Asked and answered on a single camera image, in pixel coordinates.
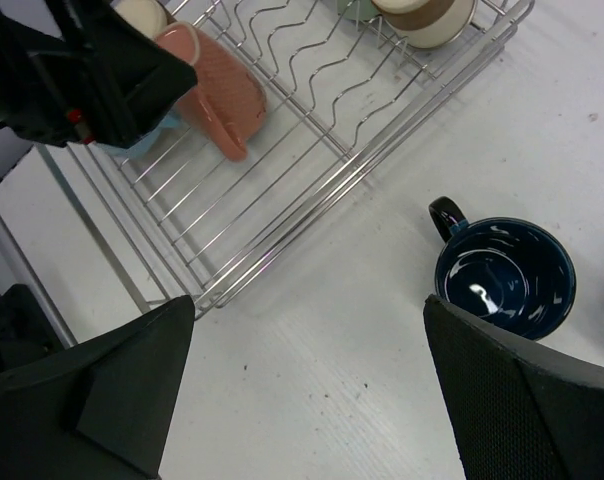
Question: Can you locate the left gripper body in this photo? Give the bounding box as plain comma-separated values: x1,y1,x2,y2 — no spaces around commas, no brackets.
0,1,198,148

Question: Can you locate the pink dotted mug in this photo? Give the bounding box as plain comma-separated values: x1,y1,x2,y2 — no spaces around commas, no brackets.
155,22,267,162

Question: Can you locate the mint green cup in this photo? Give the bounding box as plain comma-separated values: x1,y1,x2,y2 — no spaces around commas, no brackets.
335,0,379,22

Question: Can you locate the metal wire dish rack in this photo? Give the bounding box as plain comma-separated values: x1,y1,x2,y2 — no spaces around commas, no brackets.
41,0,537,321

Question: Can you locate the cream cup brown band right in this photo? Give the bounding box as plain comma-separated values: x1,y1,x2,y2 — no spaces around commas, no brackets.
372,0,478,50

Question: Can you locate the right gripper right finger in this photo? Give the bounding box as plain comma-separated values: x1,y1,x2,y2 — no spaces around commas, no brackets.
423,295,604,479

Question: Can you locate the dark navy mug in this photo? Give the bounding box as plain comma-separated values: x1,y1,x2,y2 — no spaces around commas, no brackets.
428,196,577,340

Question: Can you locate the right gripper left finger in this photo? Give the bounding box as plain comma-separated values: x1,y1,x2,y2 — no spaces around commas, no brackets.
0,296,195,479

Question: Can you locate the light blue mug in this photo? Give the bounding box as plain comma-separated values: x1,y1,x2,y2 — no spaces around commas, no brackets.
97,110,182,159

